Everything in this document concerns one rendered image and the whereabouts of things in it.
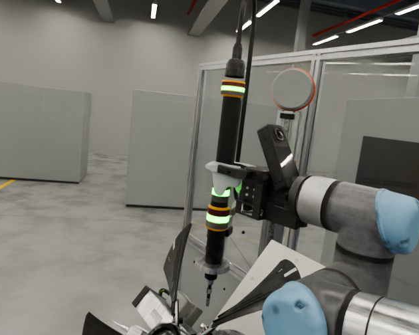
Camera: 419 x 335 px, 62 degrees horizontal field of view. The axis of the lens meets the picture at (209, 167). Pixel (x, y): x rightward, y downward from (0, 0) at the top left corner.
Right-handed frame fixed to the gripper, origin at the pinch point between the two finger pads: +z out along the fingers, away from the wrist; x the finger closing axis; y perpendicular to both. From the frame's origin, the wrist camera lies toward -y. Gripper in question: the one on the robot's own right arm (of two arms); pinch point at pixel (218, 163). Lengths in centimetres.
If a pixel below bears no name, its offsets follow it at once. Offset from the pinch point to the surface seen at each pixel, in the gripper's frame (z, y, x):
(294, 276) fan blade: -10.1, 23.7, 17.3
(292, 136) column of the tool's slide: 25, -5, 64
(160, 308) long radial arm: 33, 52, 15
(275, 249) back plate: 13, 32, 45
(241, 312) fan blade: -4.7, 31.7, 7.4
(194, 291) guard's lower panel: 93, 96, 88
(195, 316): 26, 54, 24
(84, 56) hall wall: 1131, -167, 467
